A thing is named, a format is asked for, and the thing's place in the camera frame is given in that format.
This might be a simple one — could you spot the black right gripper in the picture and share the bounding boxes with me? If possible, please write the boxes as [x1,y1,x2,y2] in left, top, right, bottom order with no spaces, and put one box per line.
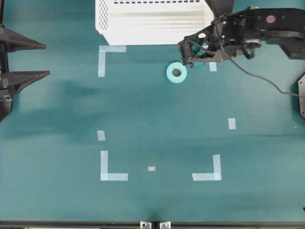
[177,15,262,68]

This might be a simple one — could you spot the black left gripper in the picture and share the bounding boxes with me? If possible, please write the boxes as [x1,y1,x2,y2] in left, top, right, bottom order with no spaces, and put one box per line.
[0,0,51,123]

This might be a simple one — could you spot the light blue tape roll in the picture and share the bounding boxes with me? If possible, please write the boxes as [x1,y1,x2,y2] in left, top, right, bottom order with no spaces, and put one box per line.
[166,62,187,83]

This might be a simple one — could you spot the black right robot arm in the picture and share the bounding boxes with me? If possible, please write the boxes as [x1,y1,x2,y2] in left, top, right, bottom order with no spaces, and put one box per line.
[178,7,305,67]

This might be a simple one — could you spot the top-right tape strip marker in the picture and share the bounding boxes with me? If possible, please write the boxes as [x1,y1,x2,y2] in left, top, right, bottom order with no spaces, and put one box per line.
[209,62,217,72]

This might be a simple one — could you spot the right tape strip marker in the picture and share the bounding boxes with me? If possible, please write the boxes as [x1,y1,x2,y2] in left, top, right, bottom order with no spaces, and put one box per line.
[228,118,236,130]

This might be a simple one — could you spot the white plastic lattice basket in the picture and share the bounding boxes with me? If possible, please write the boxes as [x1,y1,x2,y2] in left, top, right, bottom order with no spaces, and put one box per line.
[95,0,214,45]

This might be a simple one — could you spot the top-left tape corner marker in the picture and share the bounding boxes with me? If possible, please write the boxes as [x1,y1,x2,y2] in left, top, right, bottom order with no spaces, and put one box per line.
[98,45,127,78]

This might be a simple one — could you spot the left tape strip marker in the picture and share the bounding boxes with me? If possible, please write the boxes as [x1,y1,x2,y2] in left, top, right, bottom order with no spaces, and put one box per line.
[97,130,106,141]

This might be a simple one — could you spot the bottom-right tape corner marker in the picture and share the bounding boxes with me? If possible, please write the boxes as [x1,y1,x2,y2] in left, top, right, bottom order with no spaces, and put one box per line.
[192,155,222,181]

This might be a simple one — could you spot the bottom-left tape corner marker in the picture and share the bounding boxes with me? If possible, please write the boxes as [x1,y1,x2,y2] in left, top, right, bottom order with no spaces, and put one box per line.
[100,151,129,181]

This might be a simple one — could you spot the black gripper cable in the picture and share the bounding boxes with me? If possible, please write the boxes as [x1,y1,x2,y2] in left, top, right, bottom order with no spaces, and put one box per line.
[218,23,300,97]

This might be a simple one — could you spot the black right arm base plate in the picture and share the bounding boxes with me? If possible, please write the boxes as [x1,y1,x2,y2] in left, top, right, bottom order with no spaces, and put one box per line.
[298,74,305,118]

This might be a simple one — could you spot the black table edge rail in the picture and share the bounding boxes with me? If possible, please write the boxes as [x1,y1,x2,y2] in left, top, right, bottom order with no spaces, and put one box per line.
[0,220,305,229]

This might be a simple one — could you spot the right silver rail bracket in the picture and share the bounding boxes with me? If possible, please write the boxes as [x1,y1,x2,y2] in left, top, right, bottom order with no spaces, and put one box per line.
[159,221,171,229]

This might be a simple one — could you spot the silver rail bracket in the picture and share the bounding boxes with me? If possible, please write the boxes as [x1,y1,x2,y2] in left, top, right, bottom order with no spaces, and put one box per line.
[159,221,171,229]
[140,221,152,229]

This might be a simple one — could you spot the left silver rail bracket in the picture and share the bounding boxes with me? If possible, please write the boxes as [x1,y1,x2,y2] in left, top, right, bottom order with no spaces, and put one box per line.
[140,221,152,229]

